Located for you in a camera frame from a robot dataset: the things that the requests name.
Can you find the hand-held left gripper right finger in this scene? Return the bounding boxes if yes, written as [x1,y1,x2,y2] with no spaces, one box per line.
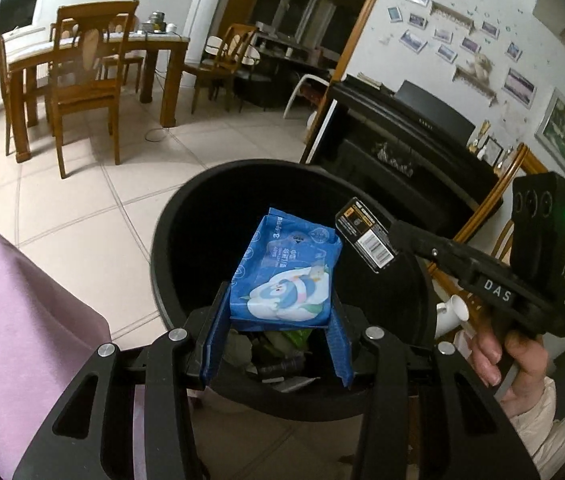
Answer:
[326,294,545,480]

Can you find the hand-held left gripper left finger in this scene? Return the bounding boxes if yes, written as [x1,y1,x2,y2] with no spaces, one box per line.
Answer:
[12,280,234,480]

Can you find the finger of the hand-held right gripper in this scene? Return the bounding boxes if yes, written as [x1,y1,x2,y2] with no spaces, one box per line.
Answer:
[387,220,474,287]

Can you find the black barcode card packet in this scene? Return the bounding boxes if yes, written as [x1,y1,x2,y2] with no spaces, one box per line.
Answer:
[334,195,396,274]

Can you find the blue wet wipes packet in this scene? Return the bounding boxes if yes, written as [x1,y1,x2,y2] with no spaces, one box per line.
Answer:
[228,205,343,332]

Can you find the black trash bin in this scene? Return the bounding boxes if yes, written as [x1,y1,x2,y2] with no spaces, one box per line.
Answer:
[151,158,439,422]

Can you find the person's right forearm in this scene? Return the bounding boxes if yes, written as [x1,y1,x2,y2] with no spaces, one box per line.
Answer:
[503,377,565,480]

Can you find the person's right hand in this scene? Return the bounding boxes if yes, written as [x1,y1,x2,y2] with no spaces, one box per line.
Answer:
[469,330,550,404]

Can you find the green wrapper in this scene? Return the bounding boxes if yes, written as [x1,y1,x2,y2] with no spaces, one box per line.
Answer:
[281,327,314,352]

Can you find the curved wooden chair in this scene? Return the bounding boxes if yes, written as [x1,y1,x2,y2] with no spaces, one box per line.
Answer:
[431,142,565,302]

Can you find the black cylindrical item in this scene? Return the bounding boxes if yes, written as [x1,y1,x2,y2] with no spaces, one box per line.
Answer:
[256,354,305,377]

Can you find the trophies and small frames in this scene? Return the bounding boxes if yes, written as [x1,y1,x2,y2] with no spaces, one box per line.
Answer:
[466,119,514,172]

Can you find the black upright piano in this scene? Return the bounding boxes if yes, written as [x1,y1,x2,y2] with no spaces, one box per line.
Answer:
[312,74,502,212]

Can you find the white board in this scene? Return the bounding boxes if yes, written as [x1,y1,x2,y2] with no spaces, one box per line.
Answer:
[307,97,341,164]

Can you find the beige plush toy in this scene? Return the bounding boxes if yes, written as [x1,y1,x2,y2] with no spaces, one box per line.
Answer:
[464,52,493,79]

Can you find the purple blanket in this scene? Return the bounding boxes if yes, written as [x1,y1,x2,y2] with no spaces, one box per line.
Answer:
[0,211,149,480]

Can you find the white plastic stool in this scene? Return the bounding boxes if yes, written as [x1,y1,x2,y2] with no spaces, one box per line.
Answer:
[283,72,333,119]

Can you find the kitchen counter shelf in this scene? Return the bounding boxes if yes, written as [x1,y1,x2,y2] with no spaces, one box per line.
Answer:
[251,21,339,67]

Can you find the wooden dining table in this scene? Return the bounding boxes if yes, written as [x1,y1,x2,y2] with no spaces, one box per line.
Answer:
[6,29,191,164]

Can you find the wooden dining chair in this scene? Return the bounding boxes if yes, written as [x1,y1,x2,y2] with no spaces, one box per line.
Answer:
[0,32,30,161]
[44,0,141,179]

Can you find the wooden chair with white cushion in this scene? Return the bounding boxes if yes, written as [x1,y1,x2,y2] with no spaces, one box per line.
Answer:
[184,23,259,114]

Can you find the metal pots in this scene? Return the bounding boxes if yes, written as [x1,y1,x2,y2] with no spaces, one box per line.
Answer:
[141,9,178,35]

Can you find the white standing air conditioner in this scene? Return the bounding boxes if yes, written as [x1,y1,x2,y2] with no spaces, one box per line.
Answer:
[182,0,232,69]

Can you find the wooden wall shelf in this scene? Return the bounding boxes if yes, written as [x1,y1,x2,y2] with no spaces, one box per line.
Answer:
[429,0,476,36]
[451,64,499,107]

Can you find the group of wall photo prints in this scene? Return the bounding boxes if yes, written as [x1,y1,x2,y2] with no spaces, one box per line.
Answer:
[385,0,537,111]

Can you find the wooden door frame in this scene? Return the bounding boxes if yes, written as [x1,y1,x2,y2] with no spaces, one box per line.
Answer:
[299,0,396,164]

